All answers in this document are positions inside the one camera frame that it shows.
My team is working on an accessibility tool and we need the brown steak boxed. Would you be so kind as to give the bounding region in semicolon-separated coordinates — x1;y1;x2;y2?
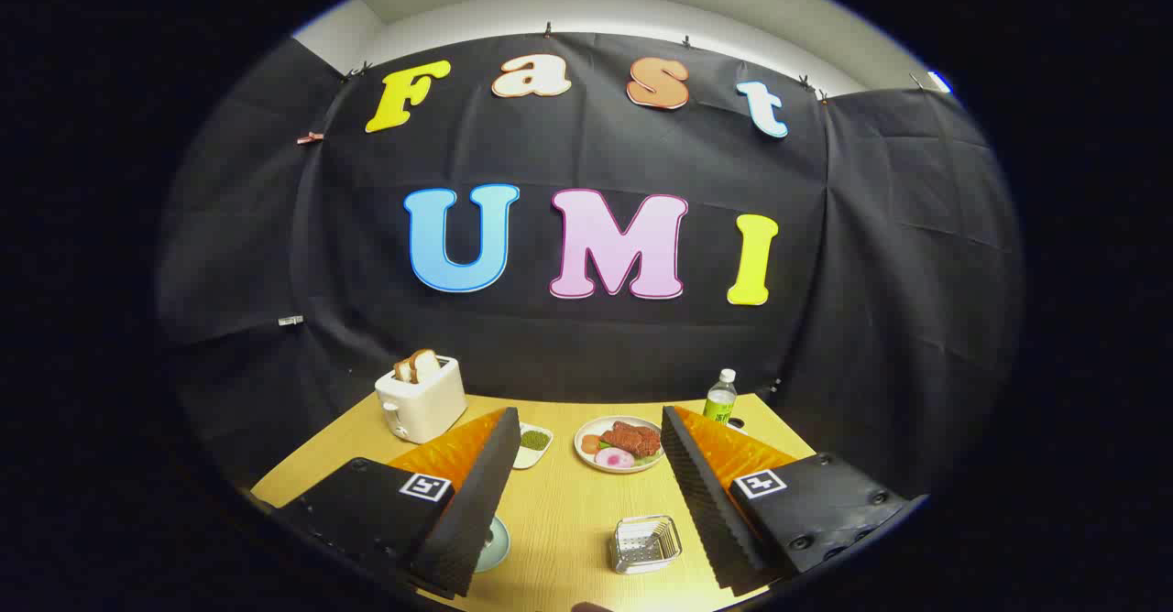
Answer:
600;421;663;459

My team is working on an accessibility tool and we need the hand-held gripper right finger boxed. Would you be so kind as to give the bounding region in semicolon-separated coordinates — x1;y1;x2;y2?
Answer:
660;405;926;596

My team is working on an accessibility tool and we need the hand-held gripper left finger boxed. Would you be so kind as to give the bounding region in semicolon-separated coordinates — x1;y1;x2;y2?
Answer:
275;406;521;599

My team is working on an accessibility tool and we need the white divided condiment dish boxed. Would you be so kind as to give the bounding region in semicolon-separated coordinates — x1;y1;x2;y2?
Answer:
511;423;554;471

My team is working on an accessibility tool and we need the metal wire basket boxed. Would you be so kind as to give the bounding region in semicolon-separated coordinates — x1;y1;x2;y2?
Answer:
608;514;684;576

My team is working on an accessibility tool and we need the green label drink bottle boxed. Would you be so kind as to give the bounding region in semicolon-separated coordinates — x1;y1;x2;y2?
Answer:
703;368;739;426

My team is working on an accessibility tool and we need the white toaster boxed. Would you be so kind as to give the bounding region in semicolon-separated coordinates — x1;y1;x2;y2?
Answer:
374;355;468;445

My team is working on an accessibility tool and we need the teal round plate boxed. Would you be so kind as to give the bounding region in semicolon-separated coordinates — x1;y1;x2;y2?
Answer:
474;515;511;574

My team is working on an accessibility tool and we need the white oval food plate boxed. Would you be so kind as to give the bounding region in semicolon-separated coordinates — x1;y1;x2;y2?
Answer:
574;415;665;475

